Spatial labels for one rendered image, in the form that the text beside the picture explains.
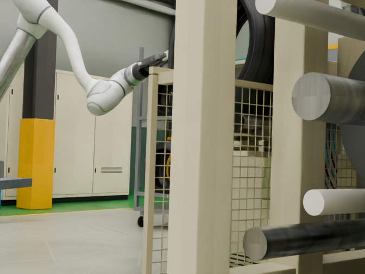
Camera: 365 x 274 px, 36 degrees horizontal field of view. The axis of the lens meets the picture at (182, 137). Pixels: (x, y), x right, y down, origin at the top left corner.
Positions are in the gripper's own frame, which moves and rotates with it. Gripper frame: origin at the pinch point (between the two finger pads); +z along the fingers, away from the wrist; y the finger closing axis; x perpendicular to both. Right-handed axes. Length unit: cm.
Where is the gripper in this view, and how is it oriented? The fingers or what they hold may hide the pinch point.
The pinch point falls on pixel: (168, 54)
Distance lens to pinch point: 237.8
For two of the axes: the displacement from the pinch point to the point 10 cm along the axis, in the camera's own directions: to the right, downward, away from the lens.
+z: 6.3, -2.6, -7.3
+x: 1.3, 9.6, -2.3
